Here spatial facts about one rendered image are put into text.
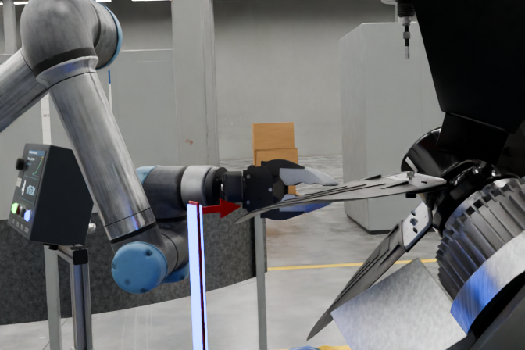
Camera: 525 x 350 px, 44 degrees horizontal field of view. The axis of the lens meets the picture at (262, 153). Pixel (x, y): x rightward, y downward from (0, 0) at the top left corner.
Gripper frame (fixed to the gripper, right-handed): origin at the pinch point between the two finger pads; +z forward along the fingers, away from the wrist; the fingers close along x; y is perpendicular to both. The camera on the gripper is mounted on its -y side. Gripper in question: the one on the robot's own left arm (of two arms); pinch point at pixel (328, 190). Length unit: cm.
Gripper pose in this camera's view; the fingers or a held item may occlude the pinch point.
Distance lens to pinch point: 97.3
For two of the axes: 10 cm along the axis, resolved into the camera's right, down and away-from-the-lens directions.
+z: 9.2, -0.1, -3.9
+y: 3.9, 0.4, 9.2
